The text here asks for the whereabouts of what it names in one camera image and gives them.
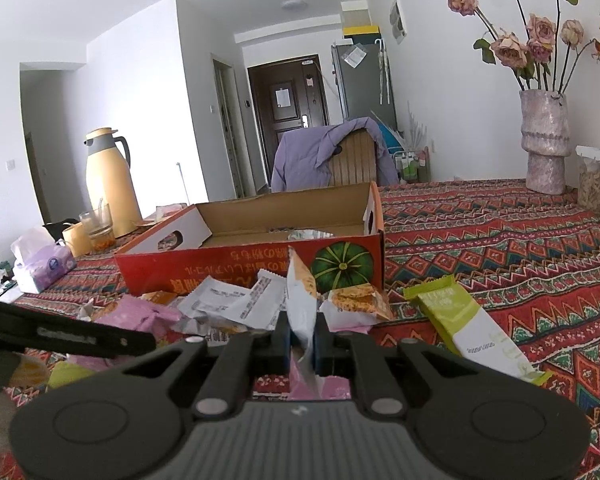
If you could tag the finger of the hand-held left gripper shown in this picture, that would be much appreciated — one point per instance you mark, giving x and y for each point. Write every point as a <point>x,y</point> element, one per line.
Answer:
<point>80,332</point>

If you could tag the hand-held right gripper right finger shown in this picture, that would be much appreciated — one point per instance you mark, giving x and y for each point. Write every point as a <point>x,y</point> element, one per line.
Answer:
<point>322,350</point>

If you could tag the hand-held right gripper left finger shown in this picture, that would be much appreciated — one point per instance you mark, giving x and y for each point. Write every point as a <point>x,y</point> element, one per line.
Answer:
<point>280,345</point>

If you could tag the pink snack packet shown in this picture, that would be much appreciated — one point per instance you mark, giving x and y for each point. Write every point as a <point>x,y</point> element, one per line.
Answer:
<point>335,387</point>
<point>135,317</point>

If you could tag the white printed snack packet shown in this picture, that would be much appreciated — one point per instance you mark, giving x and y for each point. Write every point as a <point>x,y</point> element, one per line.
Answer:
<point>262,305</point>
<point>215,297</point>

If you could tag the yellow snack packet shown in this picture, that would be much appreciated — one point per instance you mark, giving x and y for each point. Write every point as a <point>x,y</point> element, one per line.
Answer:
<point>67,375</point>

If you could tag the tall white snack packet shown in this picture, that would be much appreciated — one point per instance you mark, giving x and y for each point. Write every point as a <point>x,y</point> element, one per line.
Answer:
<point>300,305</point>

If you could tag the orange oat crisp packet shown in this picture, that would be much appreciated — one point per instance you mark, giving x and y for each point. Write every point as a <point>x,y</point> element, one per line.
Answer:
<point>355,300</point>

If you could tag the small orange snack packet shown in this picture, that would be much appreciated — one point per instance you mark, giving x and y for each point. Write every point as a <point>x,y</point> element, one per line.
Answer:
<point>157,297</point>

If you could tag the red cardboard box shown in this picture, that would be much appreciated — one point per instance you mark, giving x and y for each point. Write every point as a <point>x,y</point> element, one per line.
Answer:
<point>220,270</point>

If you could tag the green and white snack packet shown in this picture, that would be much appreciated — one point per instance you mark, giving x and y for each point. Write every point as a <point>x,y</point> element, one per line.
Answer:
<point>460,320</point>

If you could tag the purple tissue pack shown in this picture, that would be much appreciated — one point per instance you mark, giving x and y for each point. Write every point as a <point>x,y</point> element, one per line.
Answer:
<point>45,270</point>

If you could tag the yellow mug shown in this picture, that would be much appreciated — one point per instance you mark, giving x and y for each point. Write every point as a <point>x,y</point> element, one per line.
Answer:
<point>77,242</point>

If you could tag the glass cup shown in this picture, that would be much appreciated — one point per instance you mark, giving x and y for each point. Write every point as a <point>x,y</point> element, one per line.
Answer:
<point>97,225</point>

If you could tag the silver foil packet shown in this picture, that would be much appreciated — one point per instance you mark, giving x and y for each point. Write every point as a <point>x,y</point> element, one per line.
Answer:
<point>310,234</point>

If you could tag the yellow thermos jug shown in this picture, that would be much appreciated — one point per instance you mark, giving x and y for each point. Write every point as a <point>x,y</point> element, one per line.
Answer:
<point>110,190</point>

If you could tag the purple jacket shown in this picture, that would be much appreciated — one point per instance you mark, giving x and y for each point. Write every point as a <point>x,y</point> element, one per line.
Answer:
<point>300,160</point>

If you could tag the wooden chair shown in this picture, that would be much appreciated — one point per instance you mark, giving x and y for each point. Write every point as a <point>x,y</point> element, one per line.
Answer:
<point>352,160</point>

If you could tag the small rack with bottles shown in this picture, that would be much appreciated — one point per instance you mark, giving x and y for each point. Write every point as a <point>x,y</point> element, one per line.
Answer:
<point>412,165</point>

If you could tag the grey interior door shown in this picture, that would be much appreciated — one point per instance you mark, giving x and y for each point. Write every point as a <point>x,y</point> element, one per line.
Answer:
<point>228,125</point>

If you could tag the dried reed bundle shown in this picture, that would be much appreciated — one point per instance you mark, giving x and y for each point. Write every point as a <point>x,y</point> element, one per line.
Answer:
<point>415,132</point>

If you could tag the grey refrigerator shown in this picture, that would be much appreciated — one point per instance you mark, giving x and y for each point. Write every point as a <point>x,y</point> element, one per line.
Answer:
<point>365,90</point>

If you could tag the dark brown entrance door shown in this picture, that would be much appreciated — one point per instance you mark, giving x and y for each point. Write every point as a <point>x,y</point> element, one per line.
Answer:
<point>290,80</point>

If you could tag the white folded umbrella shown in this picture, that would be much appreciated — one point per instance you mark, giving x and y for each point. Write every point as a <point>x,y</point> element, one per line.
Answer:
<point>382,70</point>

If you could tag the paper sheet on refrigerator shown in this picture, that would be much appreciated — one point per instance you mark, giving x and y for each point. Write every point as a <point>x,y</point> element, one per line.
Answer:
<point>355,56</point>

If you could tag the pink textured vase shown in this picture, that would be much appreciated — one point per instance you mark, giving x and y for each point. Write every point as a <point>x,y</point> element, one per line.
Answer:
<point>545,135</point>

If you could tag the glass jar with white lid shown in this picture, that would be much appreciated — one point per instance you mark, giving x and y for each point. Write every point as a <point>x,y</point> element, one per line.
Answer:
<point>597,185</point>

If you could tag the yellow box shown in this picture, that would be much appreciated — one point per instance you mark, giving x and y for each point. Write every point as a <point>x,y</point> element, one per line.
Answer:
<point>360,30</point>

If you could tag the round ceiling light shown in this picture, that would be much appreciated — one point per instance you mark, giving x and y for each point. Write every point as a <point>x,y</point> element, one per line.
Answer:
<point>293,4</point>

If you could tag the dried pink roses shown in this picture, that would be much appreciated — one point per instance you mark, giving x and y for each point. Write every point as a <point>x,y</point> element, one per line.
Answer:
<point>507,50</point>

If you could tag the white light switch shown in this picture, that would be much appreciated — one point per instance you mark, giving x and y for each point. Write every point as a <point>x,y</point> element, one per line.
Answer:
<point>10,164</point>

